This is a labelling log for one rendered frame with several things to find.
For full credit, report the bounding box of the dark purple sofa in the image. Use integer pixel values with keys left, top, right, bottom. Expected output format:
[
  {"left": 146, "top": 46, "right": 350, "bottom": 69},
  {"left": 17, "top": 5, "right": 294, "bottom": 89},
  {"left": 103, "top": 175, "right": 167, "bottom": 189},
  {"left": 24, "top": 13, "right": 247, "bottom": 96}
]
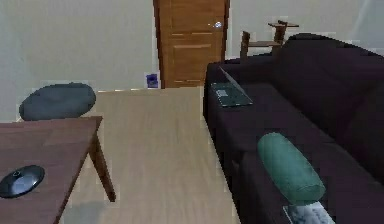
[{"left": 203, "top": 32, "right": 384, "bottom": 224}]

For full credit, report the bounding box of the grey open laptop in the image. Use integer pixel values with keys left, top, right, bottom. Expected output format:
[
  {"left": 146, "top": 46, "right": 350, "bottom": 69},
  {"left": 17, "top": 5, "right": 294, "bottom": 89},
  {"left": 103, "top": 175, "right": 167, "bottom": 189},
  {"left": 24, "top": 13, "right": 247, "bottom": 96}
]
[{"left": 210, "top": 66, "right": 254, "bottom": 108}]

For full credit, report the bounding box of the small blue box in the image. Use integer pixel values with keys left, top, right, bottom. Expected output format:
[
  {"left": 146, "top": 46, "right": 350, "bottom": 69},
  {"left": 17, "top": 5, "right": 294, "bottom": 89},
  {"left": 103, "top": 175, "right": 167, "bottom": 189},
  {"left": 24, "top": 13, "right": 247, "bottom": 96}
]
[{"left": 146, "top": 73, "right": 160, "bottom": 89}]

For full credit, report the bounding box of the brown wooden door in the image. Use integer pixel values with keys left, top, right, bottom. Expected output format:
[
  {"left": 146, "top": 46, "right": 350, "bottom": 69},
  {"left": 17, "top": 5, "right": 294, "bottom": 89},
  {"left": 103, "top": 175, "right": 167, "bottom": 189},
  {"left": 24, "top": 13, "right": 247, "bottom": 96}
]
[{"left": 153, "top": 0, "right": 231, "bottom": 89}]

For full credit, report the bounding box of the dark wooden side table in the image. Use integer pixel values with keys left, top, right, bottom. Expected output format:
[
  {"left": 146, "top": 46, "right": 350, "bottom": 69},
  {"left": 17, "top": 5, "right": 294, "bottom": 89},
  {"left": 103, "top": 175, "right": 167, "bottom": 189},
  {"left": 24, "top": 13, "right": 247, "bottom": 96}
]
[{"left": 239, "top": 19, "right": 300, "bottom": 64}]

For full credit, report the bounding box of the green bolster cushion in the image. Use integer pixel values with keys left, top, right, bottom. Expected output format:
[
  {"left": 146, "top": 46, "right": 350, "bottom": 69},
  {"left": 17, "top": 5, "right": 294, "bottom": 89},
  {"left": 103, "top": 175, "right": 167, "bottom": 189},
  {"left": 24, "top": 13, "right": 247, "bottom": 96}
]
[{"left": 257, "top": 132, "right": 327, "bottom": 206}]

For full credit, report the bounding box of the dark grey bean bag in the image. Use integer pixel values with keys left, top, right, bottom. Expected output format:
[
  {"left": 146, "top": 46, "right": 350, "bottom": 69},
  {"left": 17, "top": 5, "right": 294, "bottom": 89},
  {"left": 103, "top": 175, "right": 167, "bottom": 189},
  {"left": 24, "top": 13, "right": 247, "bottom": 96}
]
[{"left": 18, "top": 82, "right": 97, "bottom": 122}]

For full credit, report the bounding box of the reddish brown wooden table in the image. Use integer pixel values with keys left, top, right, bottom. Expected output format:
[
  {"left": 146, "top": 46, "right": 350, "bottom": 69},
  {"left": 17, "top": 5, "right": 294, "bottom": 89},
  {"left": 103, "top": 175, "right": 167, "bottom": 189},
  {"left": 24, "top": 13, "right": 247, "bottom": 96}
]
[{"left": 0, "top": 115, "right": 117, "bottom": 224}]

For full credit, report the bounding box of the white printed paper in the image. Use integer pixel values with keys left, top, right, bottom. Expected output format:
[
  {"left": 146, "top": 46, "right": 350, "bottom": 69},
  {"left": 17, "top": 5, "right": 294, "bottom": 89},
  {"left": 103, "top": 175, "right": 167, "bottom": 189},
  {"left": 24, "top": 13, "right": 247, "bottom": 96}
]
[{"left": 282, "top": 201, "right": 337, "bottom": 224}]

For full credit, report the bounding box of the black round disc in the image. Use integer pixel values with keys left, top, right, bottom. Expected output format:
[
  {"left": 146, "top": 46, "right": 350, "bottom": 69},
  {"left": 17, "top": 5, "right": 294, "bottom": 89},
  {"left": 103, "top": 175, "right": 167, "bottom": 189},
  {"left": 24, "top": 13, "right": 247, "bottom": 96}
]
[{"left": 0, "top": 164, "right": 46, "bottom": 200}]

